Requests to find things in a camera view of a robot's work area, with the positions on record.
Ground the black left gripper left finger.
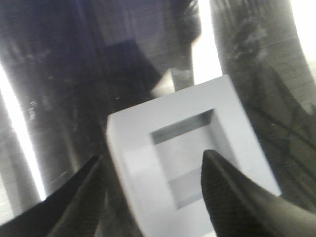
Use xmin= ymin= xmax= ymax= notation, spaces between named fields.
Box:
xmin=0 ymin=157 xmax=106 ymax=237

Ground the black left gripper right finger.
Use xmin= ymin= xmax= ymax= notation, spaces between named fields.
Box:
xmin=200 ymin=150 xmax=316 ymax=237

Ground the gray square foam base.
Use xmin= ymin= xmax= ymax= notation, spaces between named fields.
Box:
xmin=106 ymin=75 xmax=281 ymax=237

